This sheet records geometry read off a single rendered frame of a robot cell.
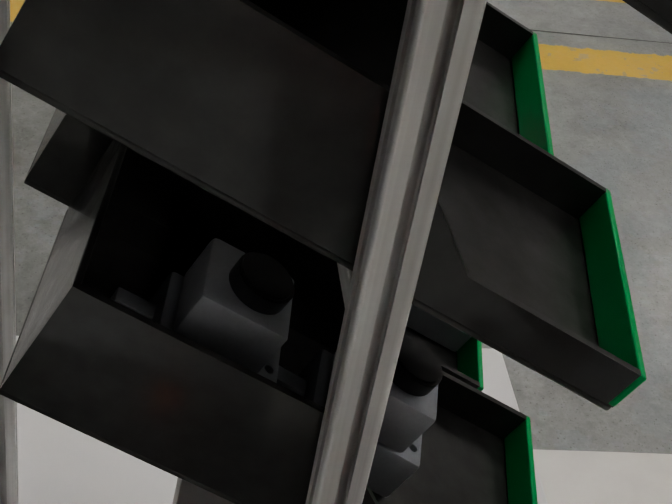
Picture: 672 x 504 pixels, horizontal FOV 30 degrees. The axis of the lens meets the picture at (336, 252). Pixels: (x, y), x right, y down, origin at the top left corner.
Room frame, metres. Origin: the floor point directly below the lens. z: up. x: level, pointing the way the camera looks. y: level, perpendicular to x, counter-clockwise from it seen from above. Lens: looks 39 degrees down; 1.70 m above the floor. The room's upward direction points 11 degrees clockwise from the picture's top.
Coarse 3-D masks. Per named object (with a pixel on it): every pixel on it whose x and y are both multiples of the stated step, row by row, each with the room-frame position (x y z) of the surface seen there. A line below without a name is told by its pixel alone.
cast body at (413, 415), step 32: (320, 352) 0.46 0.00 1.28; (416, 352) 0.44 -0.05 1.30; (288, 384) 0.43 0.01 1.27; (320, 384) 0.43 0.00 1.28; (416, 384) 0.42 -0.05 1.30; (384, 416) 0.42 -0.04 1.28; (416, 416) 0.42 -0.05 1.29; (384, 448) 0.42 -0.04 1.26; (416, 448) 0.43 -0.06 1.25; (384, 480) 0.42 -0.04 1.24
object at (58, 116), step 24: (72, 120) 0.51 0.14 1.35; (48, 144) 0.51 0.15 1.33; (72, 144) 0.51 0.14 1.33; (96, 144) 0.51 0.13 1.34; (48, 168) 0.51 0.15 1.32; (72, 168) 0.51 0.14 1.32; (48, 192) 0.51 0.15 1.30; (72, 192) 0.51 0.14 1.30; (456, 360) 0.56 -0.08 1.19; (480, 360) 0.55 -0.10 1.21; (480, 384) 0.53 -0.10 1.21
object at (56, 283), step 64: (128, 192) 0.49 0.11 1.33; (192, 192) 0.49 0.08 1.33; (64, 256) 0.42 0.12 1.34; (128, 256) 0.48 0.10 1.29; (192, 256) 0.49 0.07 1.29; (320, 256) 0.50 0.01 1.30; (64, 320) 0.37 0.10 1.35; (128, 320) 0.37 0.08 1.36; (320, 320) 0.50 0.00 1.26; (0, 384) 0.37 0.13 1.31; (64, 384) 0.37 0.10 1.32; (128, 384) 0.37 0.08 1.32; (192, 384) 0.37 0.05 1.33; (256, 384) 0.37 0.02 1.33; (448, 384) 0.50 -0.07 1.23; (128, 448) 0.37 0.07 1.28; (192, 448) 0.37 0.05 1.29; (256, 448) 0.37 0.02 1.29; (448, 448) 0.47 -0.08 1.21; (512, 448) 0.49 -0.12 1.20
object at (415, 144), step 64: (0, 0) 0.62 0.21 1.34; (448, 0) 0.35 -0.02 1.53; (448, 64) 0.34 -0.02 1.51; (0, 128) 0.62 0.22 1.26; (384, 128) 0.35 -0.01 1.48; (448, 128) 0.34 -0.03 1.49; (0, 192) 0.62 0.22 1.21; (384, 192) 0.34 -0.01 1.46; (0, 256) 0.62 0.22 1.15; (384, 256) 0.34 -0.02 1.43; (0, 320) 0.63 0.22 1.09; (384, 320) 0.35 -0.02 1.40; (384, 384) 0.34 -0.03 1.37; (0, 448) 0.63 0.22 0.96; (320, 448) 0.35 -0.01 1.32
